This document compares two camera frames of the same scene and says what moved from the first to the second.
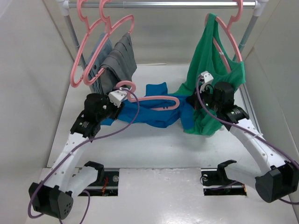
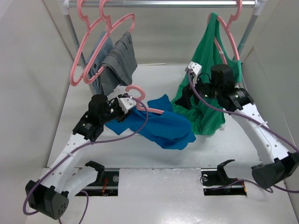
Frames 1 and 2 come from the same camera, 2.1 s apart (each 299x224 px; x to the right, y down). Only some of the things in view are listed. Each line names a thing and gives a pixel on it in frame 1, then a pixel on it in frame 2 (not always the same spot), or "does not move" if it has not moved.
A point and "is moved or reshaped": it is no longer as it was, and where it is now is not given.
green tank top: x=210 y=67 is moved or reshaped
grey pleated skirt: x=121 y=65 does not move
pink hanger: x=136 y=99 to x=139 y=105
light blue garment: x=102 y=50 does not move
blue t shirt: x=157 y=119 is moved or reshaped
